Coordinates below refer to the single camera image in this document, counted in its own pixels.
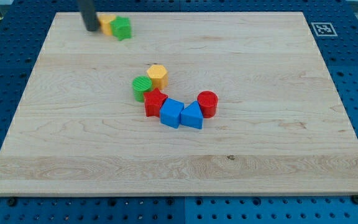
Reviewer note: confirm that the green star block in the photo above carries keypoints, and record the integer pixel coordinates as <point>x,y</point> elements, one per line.
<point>121,28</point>

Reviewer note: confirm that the red star block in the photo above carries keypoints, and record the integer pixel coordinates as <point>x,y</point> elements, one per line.
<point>153,101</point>

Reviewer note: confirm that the red cylinder block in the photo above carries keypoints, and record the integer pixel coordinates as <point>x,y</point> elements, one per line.
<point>208,102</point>

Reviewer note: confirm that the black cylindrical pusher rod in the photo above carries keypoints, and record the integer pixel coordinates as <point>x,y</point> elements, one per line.
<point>88,14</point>

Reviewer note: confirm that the green cylinder block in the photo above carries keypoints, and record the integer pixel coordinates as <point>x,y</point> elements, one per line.
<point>140,85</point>

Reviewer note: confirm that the yellow hexagon block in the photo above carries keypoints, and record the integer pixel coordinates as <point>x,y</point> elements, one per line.
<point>158,75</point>

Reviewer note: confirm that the blue triangle block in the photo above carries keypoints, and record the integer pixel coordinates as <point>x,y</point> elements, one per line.
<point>192,116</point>

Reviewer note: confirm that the yellow block near rod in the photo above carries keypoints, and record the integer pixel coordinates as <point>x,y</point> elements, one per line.
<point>104,20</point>

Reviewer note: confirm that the white fiducial marker tag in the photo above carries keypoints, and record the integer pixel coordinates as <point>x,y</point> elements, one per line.
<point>324,29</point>

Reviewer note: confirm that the wooden board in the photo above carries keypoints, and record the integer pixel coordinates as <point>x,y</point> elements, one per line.
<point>280,127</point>

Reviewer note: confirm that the blue cube block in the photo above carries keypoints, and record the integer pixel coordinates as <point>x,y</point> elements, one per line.
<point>170,112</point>

